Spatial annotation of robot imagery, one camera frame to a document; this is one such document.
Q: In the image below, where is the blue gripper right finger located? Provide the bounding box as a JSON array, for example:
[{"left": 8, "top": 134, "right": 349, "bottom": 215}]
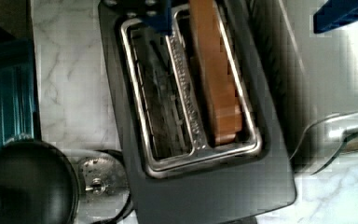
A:
[{"left": 313, "top": 0, "right": 358, "bottom": 34}]

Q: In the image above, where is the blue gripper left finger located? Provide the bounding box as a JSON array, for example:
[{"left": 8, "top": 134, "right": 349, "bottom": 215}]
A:
[{"left": 103, "top": 0, "right": 172, "bottom": 35}]

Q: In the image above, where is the brown toast slice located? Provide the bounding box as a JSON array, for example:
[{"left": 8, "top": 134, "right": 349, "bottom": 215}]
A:
[{"left": 189, "top": 0, "right": 242, "bottom": 146}]

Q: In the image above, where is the stainless steel toaster oven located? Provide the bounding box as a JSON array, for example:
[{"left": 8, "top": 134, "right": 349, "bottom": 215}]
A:
[{"left": 251, "top": 0, "right": 358, "bottom": 175}]

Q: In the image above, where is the dark grey toaster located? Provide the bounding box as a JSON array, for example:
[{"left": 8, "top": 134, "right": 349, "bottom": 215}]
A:
[{"left": 99, "top": 0, "right": 296, "bottom": 224}]

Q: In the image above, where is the glass french press black lid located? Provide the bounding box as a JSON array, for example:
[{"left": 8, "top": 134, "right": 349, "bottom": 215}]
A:
[{"left": 0, "top": 141, "right": 133, "bottom": 224}]

